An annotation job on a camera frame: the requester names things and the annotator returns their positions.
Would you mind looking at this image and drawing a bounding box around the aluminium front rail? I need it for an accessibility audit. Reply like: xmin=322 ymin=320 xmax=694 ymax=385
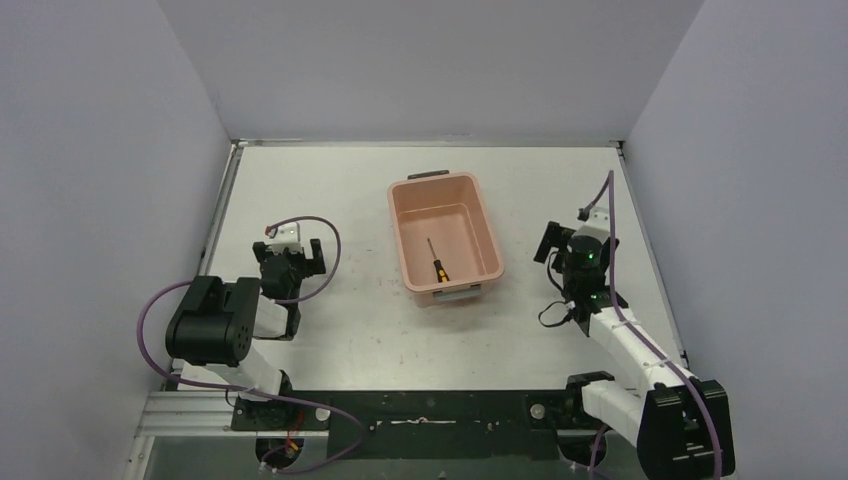
xmin=135 ymin=389 xmax=730 ymax=439

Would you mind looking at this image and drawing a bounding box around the pink plastic bin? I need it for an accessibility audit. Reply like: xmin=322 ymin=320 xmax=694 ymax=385
xmin=388 ymin=170 xmax=505 ymax=308

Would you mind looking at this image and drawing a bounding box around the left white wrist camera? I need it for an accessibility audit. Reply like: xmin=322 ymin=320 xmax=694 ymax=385
xmin=265 ymin=222 xmax=303 ymax=254

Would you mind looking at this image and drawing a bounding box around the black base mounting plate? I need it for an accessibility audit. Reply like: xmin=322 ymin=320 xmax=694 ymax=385
xmin=230 ymin=390 xmax=601 ymax=463

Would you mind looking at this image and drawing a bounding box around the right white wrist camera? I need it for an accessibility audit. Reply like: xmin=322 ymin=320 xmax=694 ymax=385
xmin=576 ymin=206 xmax=610 ymax=243

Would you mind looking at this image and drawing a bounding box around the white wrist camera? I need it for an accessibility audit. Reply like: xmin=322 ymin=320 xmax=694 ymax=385
xmin=265 ymin=222 xmax=303 ymax=254
xmin=576 ymin=206 xmax=610 ymax=243

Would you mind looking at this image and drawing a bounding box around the black yellow screwdriver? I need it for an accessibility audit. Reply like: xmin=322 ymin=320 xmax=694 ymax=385
xmin=427 ymin=238 xmax=450 ymax=283

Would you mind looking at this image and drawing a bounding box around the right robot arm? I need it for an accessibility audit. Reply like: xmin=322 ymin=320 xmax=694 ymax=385
xmin=534 ymin=222 xmax=736 ymax=479

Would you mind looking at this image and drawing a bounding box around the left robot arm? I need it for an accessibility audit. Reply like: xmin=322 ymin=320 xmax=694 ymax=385
xmin=165 ymin=239 xmax=326 ymax=402

